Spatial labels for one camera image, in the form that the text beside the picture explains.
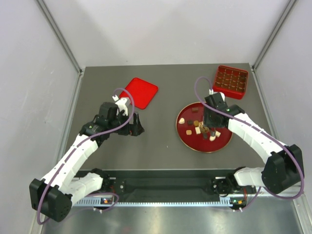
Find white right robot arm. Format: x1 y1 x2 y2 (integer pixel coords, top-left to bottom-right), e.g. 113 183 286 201
203 91 304 195

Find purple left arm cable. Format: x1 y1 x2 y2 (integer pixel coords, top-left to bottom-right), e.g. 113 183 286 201
36 87 136 225

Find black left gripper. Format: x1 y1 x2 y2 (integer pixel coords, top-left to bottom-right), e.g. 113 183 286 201
109 111 144 137

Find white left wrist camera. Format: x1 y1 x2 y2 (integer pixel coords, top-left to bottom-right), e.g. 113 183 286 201
112 95 131 116

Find white rectangular chocolate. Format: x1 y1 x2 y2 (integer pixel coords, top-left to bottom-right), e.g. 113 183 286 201
195 127 201 135

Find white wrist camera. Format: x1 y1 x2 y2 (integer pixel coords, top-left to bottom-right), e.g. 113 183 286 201
112 95 131 116
209 89 221 95

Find red rectangular lid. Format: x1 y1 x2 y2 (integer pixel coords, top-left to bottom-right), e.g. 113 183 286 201
125 78 158 110

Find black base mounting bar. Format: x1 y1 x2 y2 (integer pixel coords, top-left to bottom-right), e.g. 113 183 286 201
106 170 232 203

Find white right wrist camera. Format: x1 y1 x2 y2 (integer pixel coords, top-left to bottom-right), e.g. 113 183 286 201
209 89 221 95

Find red compartment chocolate box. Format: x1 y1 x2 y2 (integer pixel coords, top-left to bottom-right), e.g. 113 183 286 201
213 65 249 100

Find metal serving tongs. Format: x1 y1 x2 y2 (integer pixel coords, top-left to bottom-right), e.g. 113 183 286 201
198 121 216 137

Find white heart chocolate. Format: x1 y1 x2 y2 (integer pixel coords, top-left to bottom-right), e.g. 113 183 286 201
178 118 185 124

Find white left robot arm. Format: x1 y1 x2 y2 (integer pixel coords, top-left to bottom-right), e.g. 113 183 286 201
29 97 144 222

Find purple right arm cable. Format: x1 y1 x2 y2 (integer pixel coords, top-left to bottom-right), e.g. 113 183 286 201
194 77 305 212

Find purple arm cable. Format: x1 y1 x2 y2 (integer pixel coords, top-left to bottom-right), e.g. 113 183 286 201
194 77 305 212
36 87 136 225

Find round dark red plate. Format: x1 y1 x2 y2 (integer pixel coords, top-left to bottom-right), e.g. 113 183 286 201
175 102 233 153

